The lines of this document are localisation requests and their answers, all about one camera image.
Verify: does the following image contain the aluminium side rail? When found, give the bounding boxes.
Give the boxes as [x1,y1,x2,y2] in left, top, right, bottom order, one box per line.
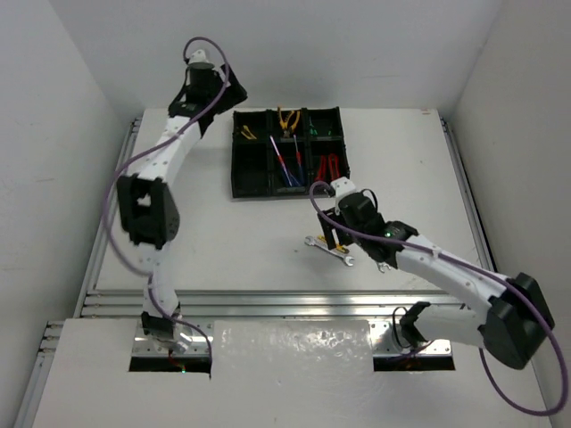
[75,116,144,313]
[436,113,509,313]

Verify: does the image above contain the right aluminium side rail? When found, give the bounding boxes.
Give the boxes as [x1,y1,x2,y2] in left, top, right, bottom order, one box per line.
[436,113,509,313]

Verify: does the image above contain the yellow pliers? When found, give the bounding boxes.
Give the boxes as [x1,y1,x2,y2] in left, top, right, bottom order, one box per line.
[289,111,301,137]
[277,106,292,138]

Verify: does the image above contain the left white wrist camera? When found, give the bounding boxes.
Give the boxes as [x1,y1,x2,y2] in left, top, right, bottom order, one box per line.
[186,49,211,64]

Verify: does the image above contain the black six-compartment organizer tray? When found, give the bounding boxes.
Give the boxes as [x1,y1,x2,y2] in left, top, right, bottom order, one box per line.
[231,107,351,199]

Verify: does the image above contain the purple cable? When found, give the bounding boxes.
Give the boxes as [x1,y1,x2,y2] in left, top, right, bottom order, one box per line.
[100,37,231,358]
[309,180,566,416]

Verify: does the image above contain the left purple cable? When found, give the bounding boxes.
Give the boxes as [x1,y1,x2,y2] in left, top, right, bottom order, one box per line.
[100,37,231,358]

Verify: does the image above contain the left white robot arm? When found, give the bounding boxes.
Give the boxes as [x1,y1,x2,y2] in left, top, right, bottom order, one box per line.
[116,61,247,344]

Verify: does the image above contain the yellow utility knife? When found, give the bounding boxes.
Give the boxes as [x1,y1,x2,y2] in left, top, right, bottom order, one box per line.
[240,126,257,141]

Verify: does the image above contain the red utility knife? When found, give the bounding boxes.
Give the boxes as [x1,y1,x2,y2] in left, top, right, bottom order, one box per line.
[327,153,341,182]
[314,155,329,183]

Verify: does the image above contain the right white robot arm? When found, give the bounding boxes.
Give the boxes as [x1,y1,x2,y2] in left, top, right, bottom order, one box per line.
[310,178,555,370]

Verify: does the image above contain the silver wrench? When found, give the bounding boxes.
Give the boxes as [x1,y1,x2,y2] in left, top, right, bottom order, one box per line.
[304,235,355,267]
[377,263,392,273]

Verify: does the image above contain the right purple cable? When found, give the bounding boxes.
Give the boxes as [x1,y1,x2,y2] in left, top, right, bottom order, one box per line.
[309,180,566,416]

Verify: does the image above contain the left aluminium side rail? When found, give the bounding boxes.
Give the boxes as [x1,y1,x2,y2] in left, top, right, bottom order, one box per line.
[75,116,144,313]

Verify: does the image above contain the aluminium front rail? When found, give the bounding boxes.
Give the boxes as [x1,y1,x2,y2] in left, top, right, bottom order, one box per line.
[39,289,505,358]

